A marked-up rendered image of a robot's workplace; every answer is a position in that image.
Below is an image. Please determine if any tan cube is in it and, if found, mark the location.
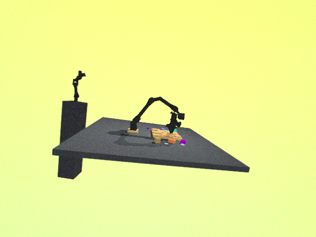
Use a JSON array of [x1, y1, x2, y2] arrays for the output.
[[154, 137, 161, 144]]

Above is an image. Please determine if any tan square board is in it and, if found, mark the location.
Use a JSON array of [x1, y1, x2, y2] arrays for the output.
[[152, 128, 182, 141]]

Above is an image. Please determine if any orange square block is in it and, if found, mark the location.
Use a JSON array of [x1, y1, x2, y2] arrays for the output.
[[168, 138, 176, 144]]

